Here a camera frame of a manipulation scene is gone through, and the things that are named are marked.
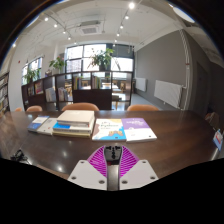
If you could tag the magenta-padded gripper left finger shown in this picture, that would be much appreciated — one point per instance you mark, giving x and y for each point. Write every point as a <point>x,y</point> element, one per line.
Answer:
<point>85,173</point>

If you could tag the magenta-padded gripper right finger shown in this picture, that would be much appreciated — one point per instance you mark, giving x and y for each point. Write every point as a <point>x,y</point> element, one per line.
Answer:
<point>141,173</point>

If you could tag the small dark charger block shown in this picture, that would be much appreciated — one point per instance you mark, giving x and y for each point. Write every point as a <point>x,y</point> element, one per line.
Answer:
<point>113,153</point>

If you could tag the thin tan-edged book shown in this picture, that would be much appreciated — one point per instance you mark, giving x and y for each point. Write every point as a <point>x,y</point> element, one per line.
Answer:
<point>71,134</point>

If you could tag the purple and white book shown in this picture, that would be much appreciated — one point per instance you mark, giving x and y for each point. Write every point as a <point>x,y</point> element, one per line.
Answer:
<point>136,128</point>

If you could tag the blue and white book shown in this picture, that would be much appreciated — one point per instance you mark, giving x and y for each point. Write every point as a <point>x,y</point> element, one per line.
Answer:
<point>61,126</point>

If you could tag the large white thick book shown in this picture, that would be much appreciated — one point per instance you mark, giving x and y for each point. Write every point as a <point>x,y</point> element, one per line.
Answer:
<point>76,116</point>

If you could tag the orange chairs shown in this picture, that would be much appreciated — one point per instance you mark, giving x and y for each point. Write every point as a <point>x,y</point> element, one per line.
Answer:
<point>80,106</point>

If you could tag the blue cover book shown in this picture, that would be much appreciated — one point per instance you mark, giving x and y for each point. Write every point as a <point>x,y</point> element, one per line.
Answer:
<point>37,123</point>

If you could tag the dark long shelf unit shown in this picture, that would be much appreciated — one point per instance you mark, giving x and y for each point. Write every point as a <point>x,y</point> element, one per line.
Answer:
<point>91,98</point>

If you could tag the small leafy potted plant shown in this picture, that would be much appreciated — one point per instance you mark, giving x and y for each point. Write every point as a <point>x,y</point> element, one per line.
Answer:
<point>31,75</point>

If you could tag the medium potted plant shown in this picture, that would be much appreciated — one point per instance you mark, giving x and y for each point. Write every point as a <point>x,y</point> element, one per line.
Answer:
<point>57,63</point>

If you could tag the large potted plant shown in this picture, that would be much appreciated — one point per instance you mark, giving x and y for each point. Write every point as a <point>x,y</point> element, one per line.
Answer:
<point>101,58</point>

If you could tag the ceiling air conditioner unit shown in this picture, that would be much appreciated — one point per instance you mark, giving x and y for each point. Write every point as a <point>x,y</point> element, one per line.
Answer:
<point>90,29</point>

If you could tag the round ceiling panel lights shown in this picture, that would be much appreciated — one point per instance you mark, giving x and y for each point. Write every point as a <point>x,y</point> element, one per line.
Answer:
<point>183,15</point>

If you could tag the ceiling spot lights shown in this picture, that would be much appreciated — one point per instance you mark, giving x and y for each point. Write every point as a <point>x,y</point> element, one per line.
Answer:
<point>131,5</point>

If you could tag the large white wall radiator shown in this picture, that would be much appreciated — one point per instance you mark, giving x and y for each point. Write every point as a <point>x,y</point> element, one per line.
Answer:
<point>168,93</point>

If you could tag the small white wall radiator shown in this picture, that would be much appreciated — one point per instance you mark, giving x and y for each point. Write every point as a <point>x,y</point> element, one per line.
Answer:
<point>140,84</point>

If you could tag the tall wall bookshelf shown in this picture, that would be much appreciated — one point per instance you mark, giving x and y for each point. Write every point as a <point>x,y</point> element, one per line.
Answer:
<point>4,93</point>

